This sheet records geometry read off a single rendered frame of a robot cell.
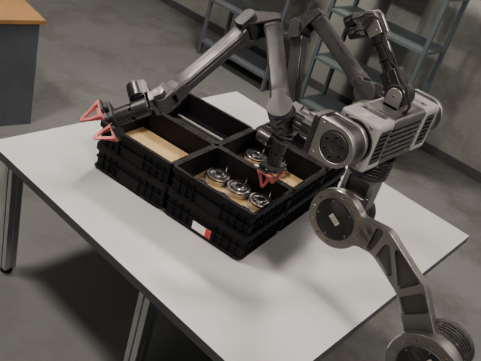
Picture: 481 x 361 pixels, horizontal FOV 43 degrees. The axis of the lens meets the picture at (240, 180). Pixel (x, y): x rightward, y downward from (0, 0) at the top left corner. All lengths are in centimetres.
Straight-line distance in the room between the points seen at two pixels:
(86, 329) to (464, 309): 223
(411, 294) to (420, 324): 10
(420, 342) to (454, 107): 384
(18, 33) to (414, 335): 302
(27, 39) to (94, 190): 176
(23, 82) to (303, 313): 265
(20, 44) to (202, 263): 227
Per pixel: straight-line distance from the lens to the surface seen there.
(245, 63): 590
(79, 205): 246
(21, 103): 431
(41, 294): 308
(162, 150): 266
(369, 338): 340
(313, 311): 228
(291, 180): 273
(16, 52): 414
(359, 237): 195
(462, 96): 557
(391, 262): 192
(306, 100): 549
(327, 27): 229
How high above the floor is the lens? 214
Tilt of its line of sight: 30 degrees down
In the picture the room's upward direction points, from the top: 17 degrees clockwise
